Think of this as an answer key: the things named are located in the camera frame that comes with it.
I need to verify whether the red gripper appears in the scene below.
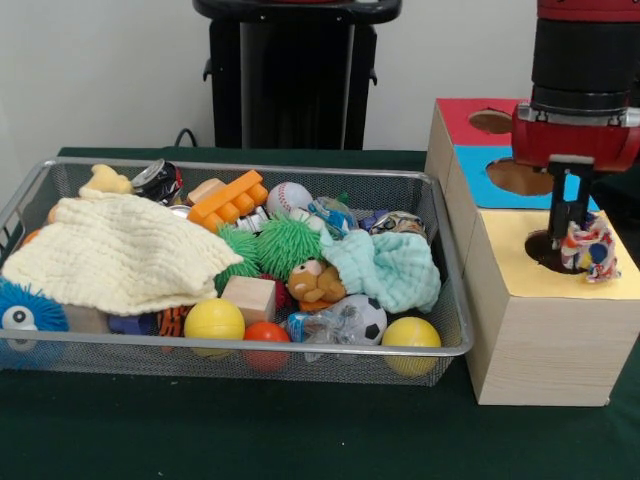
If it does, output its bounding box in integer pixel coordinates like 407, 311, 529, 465
510, 102, 640, 251

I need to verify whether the cream waffle cloth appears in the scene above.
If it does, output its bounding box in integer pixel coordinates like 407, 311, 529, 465
2, 192, 245, 317

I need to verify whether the wooden box with three holes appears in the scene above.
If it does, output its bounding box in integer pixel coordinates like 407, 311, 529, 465
424, 97, 640, 407

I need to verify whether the shallow mesh bin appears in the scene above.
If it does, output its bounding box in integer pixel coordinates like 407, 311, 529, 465
0, 156, 475, 387

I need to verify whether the dark green tablecloth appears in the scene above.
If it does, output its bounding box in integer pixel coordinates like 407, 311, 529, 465
590, 170, 640, 214
0, 145, 640, 480

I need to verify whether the mint waffle cloth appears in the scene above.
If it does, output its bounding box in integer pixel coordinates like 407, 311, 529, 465
319, 228, 443, 314

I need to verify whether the yellow ball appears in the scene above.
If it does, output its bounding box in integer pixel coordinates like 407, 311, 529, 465
183, 298, 246, 359
381, 317, 443, 377

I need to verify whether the small soccer ball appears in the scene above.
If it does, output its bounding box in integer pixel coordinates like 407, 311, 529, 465
339, 293, 389, 346

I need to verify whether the green spiky toy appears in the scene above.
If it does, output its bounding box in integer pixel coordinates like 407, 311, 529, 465
214, 212, 326, 294

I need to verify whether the orange ball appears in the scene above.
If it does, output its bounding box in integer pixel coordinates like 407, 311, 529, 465
243, 321, 292, 373

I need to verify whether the wooden cube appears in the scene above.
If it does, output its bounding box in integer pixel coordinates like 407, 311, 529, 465
220, 274, 278, 326

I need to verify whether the orange plastic building block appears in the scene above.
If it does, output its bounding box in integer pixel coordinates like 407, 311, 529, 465
188, 168, 270, 231

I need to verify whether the blue spiky toy with eyes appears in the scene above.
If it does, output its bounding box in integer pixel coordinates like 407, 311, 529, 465
0, 273, 70, 369

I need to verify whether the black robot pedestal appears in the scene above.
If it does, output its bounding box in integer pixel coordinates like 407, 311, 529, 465
192, 0, 404, 151

